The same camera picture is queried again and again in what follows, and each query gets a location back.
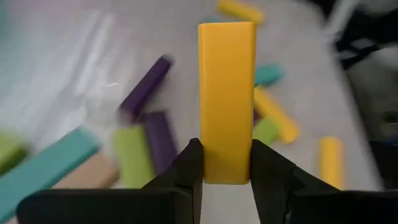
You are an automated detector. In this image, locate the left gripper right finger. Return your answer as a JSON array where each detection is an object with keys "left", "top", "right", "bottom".
[{"left": 250, "top": 139, "right": 343, "bottom": 224}]

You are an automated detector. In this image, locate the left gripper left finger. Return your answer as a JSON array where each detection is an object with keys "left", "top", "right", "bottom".
[{"left": 141, "top": 138, "right": 204, "bottom": 224}]

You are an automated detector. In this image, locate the purple wooden block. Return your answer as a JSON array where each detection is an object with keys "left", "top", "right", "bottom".
[
  {"left": 143, "top": 111, "right": 178, "bottom": 175},
  {"left": 119, "top": 55, "right": 173, "bottom": 123}
]

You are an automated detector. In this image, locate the yellow wooden block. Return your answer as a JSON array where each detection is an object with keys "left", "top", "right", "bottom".
[
  {"left": 216, "top": 0, "right": 266, "bottom": 25},
  {"left": 198, "top": 21, "right": 257, "bottom": 185},
  {"left": 318, "top": 136, "right": 344, "bottom": 190},
  {"left": 253, "top": 86, "right": 300, "bottom": 144}
]

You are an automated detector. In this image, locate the lime green wooden block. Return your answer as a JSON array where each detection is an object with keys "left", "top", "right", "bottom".
[
  {"left": 0, "top": 131, "right": 29, "bottom": 177},
  {"left": 252, "top": 117, "right": 280, "bottom": 146},
  {"left": 113, "top": 125, "right": 155, "bottom": 189}
]

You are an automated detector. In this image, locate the tan wooden block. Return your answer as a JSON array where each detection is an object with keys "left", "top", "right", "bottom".
[{"left": 51, "top": 153, "right": 121, "bottom": 190}]

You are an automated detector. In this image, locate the teal wooden block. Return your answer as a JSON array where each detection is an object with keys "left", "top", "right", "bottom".
[
  {"left": 254, "top": 63, "right": 284, "bottom": 87},
  {"left": 0, "top": 126, "right": 101, "bottom": 223}
]

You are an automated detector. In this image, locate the white plastic table sheet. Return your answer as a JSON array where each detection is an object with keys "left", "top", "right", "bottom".
[{"left": 0, "top": 0, "right": 385, "bottom": 224}]

